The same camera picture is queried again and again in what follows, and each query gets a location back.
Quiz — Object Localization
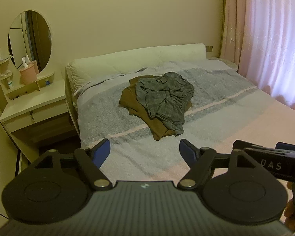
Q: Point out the pink tissue holder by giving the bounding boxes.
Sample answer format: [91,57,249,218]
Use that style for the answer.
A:
[20,64,38,85]

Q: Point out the pink sheer curtain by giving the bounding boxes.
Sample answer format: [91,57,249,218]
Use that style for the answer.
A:
[238,0,295,117]

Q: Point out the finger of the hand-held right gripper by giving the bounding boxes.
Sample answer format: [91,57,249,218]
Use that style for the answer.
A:
[232,140,277,151]
[275,142,295,153]

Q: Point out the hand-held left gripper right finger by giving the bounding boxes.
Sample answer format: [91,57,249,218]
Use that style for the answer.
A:
[179,139,251,190]

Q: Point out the grey plaid shorts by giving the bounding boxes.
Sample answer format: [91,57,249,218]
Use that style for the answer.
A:
[135,72,195,137]

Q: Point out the cream dressing table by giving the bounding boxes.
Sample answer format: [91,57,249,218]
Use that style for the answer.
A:
[0,49,79,163]

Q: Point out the brown garment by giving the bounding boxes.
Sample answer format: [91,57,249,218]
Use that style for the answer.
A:
[120,75,192,141]

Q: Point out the oval mirror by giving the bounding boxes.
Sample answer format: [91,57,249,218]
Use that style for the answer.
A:
[7,10,52,74]

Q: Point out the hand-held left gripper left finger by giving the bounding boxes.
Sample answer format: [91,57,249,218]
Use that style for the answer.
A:
[34,139,113,190]

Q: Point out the person's right hand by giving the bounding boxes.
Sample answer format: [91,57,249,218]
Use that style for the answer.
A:
[284,198,295,232]

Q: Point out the beige patterned curtain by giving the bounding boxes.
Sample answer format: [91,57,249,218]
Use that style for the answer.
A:
[220,0,250,75]

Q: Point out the white tissue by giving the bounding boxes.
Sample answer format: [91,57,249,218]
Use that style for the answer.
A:
[21,55,31,69]

